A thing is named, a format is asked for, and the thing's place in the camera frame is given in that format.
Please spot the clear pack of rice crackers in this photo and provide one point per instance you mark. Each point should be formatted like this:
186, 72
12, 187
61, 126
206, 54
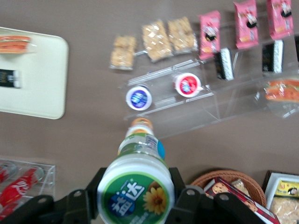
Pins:
122, 52
156, 40
182, 35

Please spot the wrapped triangle sandwich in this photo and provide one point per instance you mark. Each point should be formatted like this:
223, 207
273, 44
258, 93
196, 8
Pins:
14, 44
283, 93

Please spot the white rectangular bin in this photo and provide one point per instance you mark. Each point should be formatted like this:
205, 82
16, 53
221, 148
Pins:
271, 186

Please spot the brown wicker basket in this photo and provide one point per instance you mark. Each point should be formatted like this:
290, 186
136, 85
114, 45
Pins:
255, 186

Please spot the red cola bottle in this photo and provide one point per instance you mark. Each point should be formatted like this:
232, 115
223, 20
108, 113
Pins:
5, 173
21, 186

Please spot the small black box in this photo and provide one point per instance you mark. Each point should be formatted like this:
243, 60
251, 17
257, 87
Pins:
272, 57
223, 64
9, 78

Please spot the red gum bottle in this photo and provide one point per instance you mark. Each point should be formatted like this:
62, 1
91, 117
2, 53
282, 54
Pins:
187, 84

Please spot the clear acrylic bottle rack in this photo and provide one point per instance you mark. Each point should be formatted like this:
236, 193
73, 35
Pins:
50, 182

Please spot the clear acrylic tiered display stand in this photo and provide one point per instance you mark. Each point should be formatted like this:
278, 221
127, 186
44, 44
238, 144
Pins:
222, 105

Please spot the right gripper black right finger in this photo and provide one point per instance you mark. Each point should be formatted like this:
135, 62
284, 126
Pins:
201, 207

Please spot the green gum bottle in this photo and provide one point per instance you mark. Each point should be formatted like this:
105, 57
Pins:
135, 186

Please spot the red cookie box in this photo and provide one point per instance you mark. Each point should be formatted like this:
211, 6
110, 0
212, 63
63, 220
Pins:
233, 198

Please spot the clear bag of beige snack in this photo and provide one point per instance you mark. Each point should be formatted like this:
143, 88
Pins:
239, 185
286, 210

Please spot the beige plastic tray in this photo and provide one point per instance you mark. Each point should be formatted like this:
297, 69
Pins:
42, 81

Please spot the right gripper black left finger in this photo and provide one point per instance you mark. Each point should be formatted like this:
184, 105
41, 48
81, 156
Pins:
58, 207

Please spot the pink snack pack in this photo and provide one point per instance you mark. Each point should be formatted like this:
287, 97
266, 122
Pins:
279, 19
246, 25
209, 35

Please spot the blue gum bottle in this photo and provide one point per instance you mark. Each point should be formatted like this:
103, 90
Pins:
139, 98

